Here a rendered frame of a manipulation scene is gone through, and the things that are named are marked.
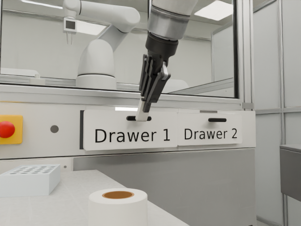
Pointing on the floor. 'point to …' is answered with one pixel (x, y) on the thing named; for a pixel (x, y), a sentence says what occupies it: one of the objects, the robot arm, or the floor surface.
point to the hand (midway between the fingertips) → (143, 109)
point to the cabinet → (177, 180)
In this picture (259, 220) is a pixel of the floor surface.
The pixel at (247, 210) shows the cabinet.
